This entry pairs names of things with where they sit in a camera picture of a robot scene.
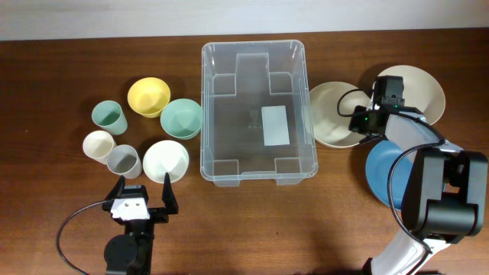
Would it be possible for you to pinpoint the left black cable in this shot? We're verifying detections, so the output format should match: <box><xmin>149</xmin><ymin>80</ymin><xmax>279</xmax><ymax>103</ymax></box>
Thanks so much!
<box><xmin>56</xmin><ymin>199</ymin><xmax>112</xmax><ymax>275</ymax></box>

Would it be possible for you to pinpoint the right black cable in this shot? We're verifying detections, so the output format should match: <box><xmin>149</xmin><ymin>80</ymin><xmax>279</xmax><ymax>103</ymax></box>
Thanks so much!
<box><xmin>336</xmin><ymin>88</ymin><xmax>447</xmax><ymax>254</ymax></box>

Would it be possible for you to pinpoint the black cable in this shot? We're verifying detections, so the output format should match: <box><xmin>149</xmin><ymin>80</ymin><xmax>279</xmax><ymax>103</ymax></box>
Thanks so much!
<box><xmin>56</xmin><ymin>199</ymin><xmax>112</xmax><ymax>275</ymax></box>
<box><xmin>336</xmin><ymin>88</ymin><xmax>447</xmax><ymax>254</ymax></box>

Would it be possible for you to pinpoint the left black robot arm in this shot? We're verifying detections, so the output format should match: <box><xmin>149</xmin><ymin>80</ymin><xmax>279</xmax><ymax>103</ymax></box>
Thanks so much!
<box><xmin>102</xmin><ymin>173</ymin><xmax>179</xmax><ymax>274</ymax></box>

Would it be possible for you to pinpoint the beige bowl plate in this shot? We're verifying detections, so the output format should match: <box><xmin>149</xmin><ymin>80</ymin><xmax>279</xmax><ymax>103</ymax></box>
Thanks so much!
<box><xmin>378</xmin><ymin>65</ymin><xmax>445</xmax><ymax>125</ymax></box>

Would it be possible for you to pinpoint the cream plate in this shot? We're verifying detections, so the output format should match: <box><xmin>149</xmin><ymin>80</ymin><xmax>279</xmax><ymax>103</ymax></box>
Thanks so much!
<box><xmin>309</xmin><ymin>82</ymin><xmax>364</xmax><ymax>148</ymax></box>

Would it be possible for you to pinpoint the white small bowl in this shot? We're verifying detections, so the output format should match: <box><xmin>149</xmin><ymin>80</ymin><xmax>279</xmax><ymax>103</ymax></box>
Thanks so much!
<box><xmin>143</xmin><ymin>141</ymin><xmax>189</xmax><ymax>183</ymax></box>

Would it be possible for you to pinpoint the green cup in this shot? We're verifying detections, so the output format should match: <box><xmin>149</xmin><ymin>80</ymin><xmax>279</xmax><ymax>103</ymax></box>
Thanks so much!
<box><xmin>91</xmin><ymin>100</ymin><xmax>128</xmax><ymax>135</ymax></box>

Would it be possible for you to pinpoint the cream cup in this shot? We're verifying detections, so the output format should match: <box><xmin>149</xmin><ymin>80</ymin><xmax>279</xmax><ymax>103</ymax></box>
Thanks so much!
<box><xmin>83</xmin><ymin>130</ymin><xmax>116</xmax><ymax>165</ymax></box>

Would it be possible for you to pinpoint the blue plate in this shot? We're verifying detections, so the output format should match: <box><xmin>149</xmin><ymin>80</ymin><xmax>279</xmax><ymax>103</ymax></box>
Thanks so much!
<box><xmin>365</xmin><ymin>141</ymin><xmax>413</xmax><ymax>210</ymax></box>

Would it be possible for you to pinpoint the white label in bin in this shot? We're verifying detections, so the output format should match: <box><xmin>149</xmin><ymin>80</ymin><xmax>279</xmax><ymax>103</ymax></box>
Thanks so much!
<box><xmin>261</xmin><ymin>105</ymin><xmax>290</xmax><ymax>146</ymax></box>

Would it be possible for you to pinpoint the clear plastic storage bin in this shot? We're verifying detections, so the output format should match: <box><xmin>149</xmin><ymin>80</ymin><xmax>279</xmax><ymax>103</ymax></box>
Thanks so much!
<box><xmin>200</xmin><ymin>40</ymin><xmax>319</xmax><ymax>187</ymax></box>

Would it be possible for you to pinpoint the yellow small bowl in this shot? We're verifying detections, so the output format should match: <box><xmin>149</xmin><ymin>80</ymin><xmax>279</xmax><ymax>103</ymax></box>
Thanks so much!
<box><xmin>127</xmin><ymin>77</ymin><xmax>171</xmax><ymax>118</ymax></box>

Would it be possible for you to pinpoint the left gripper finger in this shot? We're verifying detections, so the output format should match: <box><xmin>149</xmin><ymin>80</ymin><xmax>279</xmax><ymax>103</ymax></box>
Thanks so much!
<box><xmin>105</xmin><ymin>176</ymin><xmax>125</xmax><ymax>200</ymax></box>
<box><xmin>162</xmin><ymin>173</ymin><xmax>179</xmax><ymax>209</ymax></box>

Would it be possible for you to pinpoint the grey cup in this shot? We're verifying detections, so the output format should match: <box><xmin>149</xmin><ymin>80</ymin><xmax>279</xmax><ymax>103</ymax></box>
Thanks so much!
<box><xmin>107</xmin><ymin>144</ymin><xmax>142</xmax><ymax>179</ymax></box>

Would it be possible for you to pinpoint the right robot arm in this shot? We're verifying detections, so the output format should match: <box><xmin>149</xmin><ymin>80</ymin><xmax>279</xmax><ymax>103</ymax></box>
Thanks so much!
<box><xmin>347</xmin><ymin>76</ymin><xmax>488</xmax><ymax>275</ymax></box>

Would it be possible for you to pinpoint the green small bowl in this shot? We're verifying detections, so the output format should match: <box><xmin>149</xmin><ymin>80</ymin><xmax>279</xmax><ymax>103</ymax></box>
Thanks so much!
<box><xmin>160</xmin><ymin>99</ymin><xmax>203</xmax><ymax>140</ymax></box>

